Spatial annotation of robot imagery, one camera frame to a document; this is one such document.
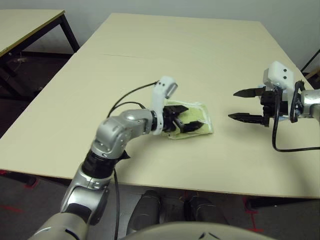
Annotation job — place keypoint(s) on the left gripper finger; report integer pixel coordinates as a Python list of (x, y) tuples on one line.
[(193, 126), (180, 109)]

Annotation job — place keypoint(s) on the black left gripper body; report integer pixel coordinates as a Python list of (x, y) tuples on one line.
[(171, 120)]

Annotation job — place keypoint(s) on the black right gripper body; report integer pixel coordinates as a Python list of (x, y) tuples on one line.
[(271, 105)]

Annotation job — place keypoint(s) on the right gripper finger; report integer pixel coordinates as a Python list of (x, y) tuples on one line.
[(250, 93), (250, 118)]

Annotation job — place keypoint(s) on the green towel white trim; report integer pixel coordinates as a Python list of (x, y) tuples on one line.
[(200, 110)]

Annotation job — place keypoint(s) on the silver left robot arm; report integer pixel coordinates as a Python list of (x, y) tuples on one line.
[(117, 127)]

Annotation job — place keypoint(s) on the black robot right foot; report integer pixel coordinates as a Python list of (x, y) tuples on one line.
[(205, 210)]

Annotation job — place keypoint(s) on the beige robot torso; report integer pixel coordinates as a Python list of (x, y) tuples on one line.
[(200, 232)]

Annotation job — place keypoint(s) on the white floor clutter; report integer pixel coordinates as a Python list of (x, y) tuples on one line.
[(20, 60)]

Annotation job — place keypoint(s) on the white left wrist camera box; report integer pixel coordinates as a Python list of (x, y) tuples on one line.
[(160, 100)]

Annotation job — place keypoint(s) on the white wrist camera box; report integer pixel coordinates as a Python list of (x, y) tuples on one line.
[(160, 100), (277, 73)]

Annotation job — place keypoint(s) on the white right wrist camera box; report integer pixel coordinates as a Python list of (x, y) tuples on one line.
[(277, 73)]

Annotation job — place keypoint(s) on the beige table black frame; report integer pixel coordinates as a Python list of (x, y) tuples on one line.
[(25, 25)]

